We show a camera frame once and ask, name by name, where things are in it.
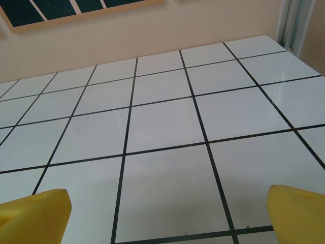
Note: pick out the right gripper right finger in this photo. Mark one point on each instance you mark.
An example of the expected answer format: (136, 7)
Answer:
(299, 218)

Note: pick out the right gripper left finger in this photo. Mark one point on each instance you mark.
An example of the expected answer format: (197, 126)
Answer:
(35, 218)

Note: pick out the aluminium corner post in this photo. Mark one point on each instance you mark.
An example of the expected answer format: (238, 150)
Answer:
(289, 20)

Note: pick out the flower stems wall panel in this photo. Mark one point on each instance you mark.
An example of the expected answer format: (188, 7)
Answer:
(25, 12)

